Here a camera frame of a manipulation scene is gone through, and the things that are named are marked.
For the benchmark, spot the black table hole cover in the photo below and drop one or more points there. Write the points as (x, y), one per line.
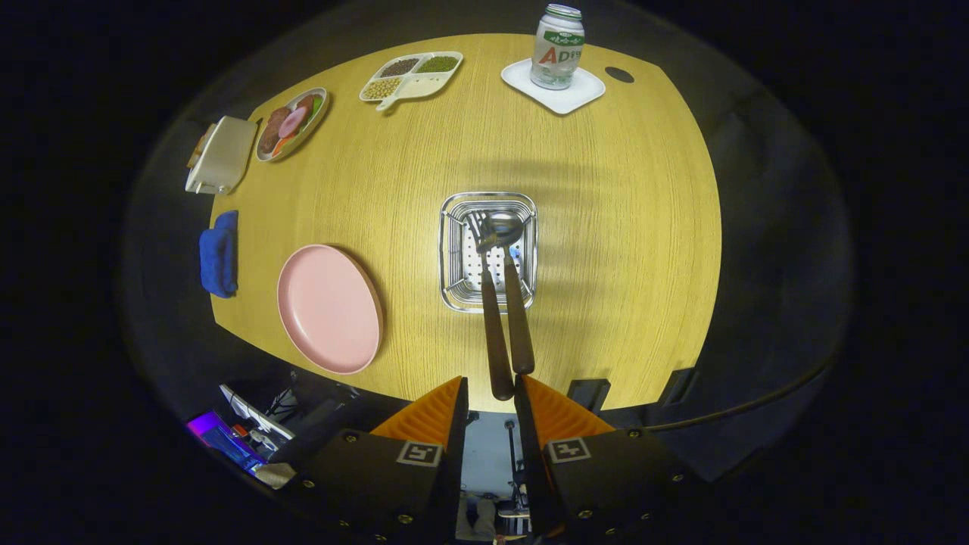
(619, 75)

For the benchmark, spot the toasted bread slice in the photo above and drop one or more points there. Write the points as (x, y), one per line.
(200, 146)

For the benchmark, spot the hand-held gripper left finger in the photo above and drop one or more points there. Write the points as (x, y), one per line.
(458, 454)

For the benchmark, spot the brown meat piece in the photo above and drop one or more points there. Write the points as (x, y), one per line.
(271, 132)

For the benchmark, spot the white toaster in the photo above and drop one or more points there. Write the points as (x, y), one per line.
(227, 151)

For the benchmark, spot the beige food plate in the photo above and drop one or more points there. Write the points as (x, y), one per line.
(319, 117)

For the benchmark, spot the blue folded towel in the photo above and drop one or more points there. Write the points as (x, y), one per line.
(218, 257)

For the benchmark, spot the white square coaster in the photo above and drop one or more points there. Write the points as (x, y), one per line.
(575, 98)

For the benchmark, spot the pink round plate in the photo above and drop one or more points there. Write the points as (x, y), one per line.
(329, 310)

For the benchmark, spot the white divided bean dish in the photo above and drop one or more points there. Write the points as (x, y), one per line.
(424, 87)

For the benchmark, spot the glowing purple screen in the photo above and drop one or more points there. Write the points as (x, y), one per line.
(219, 439)

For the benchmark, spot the white drink bottle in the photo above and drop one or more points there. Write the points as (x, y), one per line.
(556, 57)

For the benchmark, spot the green lettuce leaf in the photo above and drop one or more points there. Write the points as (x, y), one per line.
(316, 104)

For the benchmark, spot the pink ham slice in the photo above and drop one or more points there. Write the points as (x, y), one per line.
(292, 123)

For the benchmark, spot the black table edge bracket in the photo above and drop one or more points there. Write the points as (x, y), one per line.
(589, 394)
(677, 386)

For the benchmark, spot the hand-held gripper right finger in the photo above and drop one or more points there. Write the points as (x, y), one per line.
(530, 469)

